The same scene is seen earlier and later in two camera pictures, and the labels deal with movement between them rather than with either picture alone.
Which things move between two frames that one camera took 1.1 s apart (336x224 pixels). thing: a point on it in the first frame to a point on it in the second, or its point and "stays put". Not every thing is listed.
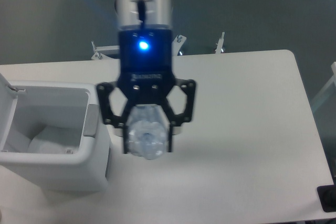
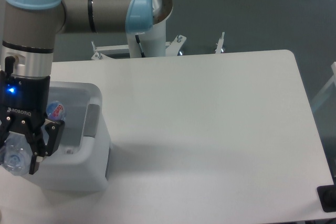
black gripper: x=145 y=60 to x=24 y=102
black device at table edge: x=327 y=196 stays put
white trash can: x=54 y=134 stays put
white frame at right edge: x=332 y=81 stays put
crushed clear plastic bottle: x=147 y=131 to x=16 y=153
